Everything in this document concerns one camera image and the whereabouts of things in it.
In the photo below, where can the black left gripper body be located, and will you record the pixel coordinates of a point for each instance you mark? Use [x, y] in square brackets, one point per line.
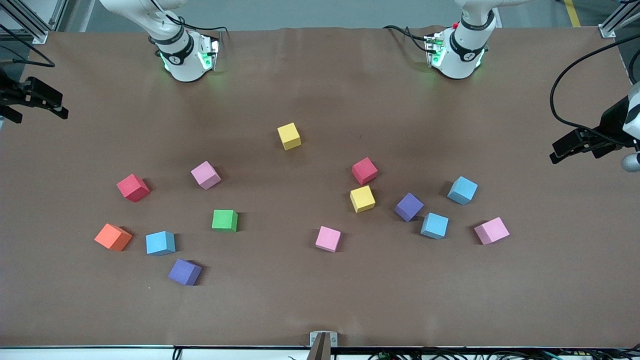
[611, 121]

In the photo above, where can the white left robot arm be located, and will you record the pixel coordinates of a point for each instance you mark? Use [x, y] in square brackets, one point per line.
[457, 60]

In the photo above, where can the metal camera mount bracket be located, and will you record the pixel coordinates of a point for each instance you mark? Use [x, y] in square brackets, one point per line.
[323, 345]

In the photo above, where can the aluminium frame post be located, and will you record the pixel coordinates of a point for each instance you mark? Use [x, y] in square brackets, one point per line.
[30, 27]
[612, 25]

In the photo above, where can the blue foam cube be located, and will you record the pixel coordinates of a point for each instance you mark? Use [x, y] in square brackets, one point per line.
[434, 225]
[160, 243]
[462, 190]

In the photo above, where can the orange foam cube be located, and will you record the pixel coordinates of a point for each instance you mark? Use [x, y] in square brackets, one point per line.
[113, 237]

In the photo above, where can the green foam cube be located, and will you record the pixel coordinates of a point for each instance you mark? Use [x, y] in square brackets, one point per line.
[224, 220]

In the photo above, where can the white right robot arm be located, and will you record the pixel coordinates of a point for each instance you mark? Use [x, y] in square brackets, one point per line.
[182, 65]

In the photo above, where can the brown table cover sheet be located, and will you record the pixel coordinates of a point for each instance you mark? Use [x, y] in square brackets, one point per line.
[300, 300]

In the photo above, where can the yellow foam cube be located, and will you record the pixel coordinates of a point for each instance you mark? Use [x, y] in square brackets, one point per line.
[289, 136]
[362, 199]

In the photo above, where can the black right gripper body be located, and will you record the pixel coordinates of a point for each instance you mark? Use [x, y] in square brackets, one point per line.
[15, 95]

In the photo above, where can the pink foam cube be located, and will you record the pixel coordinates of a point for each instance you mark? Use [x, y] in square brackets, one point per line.
[491, 230]
[328, 239]
[205, 175]

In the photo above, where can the purple foam cube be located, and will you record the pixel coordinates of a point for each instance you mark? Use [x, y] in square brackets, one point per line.
[409, 206]
[185, 272]

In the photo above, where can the red foam cube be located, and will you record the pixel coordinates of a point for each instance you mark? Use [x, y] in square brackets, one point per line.
[133, 188]
[364, 170]

